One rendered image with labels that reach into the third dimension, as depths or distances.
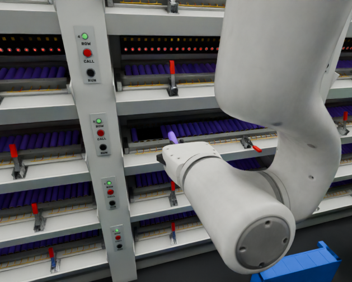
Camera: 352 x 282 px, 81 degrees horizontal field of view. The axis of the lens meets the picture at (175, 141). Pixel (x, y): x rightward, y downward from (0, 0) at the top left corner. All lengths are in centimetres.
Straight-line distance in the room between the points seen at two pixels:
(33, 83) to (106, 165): 28
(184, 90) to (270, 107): 47
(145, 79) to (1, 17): 32
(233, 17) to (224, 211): 17
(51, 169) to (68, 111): 19
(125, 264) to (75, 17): 81
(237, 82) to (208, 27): 44
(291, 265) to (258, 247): 66
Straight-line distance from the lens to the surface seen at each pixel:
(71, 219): 80
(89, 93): 57
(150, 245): 92
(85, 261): 94
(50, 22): 57
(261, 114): 18
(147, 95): 59
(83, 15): 56
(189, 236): 95
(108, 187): 68
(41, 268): 98
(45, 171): 70
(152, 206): 78
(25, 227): 85
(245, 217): 21
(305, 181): 29
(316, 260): 95
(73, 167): 68
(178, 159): 36
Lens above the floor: 87
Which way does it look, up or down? 25 degrees down
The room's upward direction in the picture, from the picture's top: straight up
